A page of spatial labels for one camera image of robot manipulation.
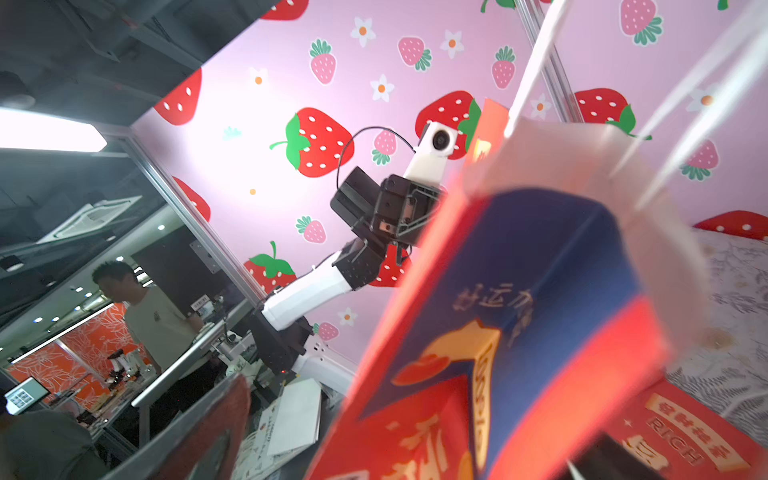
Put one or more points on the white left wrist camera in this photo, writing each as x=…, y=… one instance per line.
x=437, y=143

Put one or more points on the red paper bag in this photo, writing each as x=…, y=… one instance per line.
x=556, y=280
x=677, y=437

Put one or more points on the person in beige shirt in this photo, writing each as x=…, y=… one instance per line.
x=152, y=319

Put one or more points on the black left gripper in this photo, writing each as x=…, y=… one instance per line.
x=404, y=209

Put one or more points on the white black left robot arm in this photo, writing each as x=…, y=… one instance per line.
x=279, y=325

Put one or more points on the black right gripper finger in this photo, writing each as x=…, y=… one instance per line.
x=202, y=443

